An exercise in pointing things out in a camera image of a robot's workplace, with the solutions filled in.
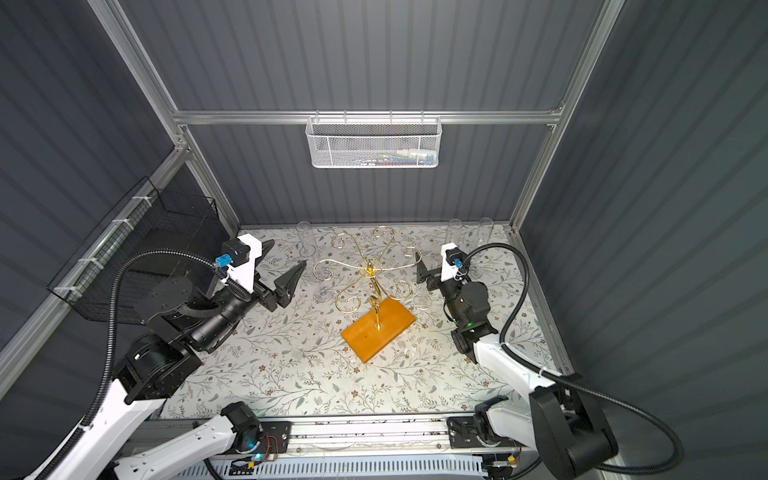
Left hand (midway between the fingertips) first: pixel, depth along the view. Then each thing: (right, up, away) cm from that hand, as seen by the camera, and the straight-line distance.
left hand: (286, 251), depth 55 cm
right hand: (+32, 0, +21) cm, 39 cm away
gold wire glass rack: (+16, -6, +15) cm, 23 cm away
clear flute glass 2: (+30, -16, +44) cm, 56 cm away
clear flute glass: (+48, +7, +36) cm, 60 cm away
